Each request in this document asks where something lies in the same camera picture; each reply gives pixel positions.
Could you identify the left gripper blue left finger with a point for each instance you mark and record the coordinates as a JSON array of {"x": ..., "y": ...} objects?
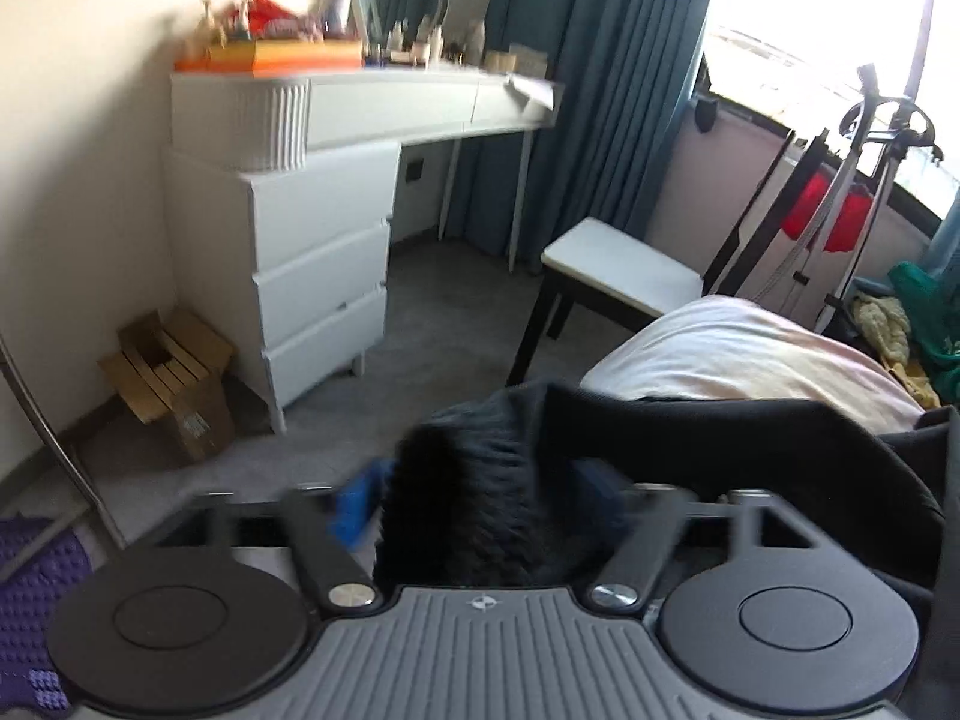
[{"x": 325, "y": 524}]

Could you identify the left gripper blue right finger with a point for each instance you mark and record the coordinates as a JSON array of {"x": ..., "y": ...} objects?
[{"x": 640, "y": 522}]

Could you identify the black fleece hoodie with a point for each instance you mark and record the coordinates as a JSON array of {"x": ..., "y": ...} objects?
[{"x": 785, "y": 560}]

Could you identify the metal clothes rack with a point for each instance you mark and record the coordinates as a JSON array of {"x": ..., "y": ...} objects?
[{"x": 68, "y": 463}]

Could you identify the pastel tie-dye bed sheet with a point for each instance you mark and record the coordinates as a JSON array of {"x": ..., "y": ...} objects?
[{"x": 730, "y": 349}]

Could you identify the brown cardboard box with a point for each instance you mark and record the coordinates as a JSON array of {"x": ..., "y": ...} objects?
[{"x": 169, "y": 371}]

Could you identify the white cushioned stool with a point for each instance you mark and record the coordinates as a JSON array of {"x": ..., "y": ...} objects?
[{"x": 609, "y": 273}]

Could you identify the yellow fuzzy garment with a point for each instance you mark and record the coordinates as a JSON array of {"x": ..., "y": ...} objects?
[{"x": 885, "y": 325}]

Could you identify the purple textured mat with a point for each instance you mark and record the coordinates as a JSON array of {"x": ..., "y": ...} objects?
[{"x": 28, "y": 599}]

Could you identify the green sweatshirt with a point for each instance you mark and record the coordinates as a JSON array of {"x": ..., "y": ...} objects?
[{"x": 933, "y": 318}]

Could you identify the white vanity desk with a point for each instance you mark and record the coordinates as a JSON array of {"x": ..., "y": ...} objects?
[{"x": 251, "y": 123}]

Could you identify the left teal curtain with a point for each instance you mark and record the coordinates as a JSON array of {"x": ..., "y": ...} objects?
[{"x": 627, "y": 69}]

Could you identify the orange tray with toys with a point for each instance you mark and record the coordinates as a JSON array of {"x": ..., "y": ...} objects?
[{"x": 262, "y": 38}]

